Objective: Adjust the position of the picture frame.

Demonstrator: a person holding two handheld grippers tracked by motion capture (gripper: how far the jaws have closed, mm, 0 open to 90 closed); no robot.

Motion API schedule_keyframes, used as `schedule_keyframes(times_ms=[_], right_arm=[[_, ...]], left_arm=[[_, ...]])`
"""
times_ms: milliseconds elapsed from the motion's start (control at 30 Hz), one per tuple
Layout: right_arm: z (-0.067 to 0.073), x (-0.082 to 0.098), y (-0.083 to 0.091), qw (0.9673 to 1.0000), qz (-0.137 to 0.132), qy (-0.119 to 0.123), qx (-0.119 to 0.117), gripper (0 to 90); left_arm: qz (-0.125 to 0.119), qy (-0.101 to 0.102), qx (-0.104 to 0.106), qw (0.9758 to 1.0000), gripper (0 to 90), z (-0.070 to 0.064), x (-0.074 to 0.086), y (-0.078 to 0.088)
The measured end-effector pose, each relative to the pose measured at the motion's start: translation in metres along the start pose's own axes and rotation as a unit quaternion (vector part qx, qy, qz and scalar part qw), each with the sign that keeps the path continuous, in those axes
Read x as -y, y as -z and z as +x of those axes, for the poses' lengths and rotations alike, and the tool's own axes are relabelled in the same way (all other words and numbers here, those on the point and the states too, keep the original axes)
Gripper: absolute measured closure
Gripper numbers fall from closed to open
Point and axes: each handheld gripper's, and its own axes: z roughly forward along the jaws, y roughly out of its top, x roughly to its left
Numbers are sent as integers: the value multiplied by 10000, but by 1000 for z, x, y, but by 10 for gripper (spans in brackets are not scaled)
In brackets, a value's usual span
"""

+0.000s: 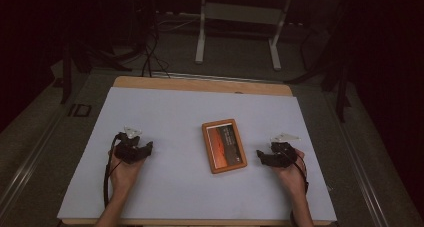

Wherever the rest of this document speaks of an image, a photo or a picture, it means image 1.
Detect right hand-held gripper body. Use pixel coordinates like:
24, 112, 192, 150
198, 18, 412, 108
269, 132, 302, 169

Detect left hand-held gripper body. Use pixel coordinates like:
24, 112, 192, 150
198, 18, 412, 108
114, 125, 148, 165

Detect wooden photo frame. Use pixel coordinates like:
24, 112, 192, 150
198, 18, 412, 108
201, 118, 249, 175

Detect person's left hand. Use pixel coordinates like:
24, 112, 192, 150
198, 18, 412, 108
107, 148, 146, 197

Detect person's right hand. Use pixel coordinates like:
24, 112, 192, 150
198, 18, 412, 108
271, 148, 308, 197

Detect white table mat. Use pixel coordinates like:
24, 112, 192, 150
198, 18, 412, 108
56, 86, 338, 222

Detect black floor socket box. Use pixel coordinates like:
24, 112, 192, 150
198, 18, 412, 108
67, 103, 93, 118

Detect black metal stand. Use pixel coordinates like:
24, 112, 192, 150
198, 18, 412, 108
285, 16, 355, 124
59, 33, 134, 105

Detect wooden table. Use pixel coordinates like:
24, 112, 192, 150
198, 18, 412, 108
60, 75, 335, 227

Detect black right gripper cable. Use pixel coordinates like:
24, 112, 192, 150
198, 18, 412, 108
289, 151, 310, 227

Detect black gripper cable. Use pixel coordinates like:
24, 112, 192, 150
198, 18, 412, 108
289, 151, 310, 227
102, 133, 123, 209

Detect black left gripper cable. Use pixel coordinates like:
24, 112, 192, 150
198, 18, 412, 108
102, 133, 123, 209

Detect metal floor rail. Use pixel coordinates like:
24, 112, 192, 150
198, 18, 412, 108
0, 111, 69, 210
326, 95, 392, 227

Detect black floor cables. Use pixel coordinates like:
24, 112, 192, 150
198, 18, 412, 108
140, 18, 172, 79

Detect white metal desk frame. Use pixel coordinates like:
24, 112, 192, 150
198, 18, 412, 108
194, 0, 295, 72

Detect white floor cable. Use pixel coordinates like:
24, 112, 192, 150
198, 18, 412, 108
156, 16, 202, 34

